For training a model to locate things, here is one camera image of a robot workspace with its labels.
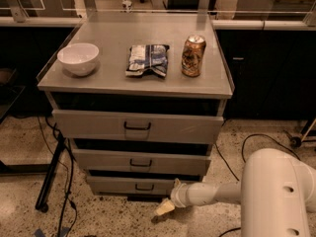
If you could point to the blue white snack bag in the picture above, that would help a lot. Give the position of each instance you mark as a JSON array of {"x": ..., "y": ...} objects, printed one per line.
[{"x": 147, "y": 59}]

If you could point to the orange soda can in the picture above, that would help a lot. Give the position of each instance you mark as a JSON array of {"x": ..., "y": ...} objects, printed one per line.
[{"x": 192, "y": 55}]

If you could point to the wheeled cart base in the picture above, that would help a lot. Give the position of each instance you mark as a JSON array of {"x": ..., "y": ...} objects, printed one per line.
[{"x": 306, "y": 135}]

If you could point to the grey drawer cabinet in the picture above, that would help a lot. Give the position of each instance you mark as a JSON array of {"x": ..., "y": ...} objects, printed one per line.
[{"x": 108, "y": 89}]

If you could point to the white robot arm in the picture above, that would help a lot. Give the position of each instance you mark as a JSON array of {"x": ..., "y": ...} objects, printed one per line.
[{"x": 276, "y": 192}]

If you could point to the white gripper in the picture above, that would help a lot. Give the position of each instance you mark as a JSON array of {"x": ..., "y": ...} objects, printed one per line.
[{"x": 180, "y": 194}]

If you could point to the white ceramic bowl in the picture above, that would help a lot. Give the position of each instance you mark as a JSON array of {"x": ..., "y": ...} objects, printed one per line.
[{"x": 80, "y": 58}]

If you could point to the white horizontal rail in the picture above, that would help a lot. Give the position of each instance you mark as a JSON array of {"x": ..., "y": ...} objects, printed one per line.
[{"x": 218, "y": 24}]

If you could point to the black stand leg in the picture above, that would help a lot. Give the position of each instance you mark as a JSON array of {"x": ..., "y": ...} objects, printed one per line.
[{"x": 41, "y": 204}]

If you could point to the clear bottle in background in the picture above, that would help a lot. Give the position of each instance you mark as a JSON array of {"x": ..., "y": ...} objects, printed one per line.
[{"x": 127, "y": 5}]

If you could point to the grey drawer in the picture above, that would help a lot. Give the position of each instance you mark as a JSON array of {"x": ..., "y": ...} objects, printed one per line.
[
  {"x": 155, "y": 163},
  {"x": 142, "y": 127},
  {"x": 127, "y": 186}
]

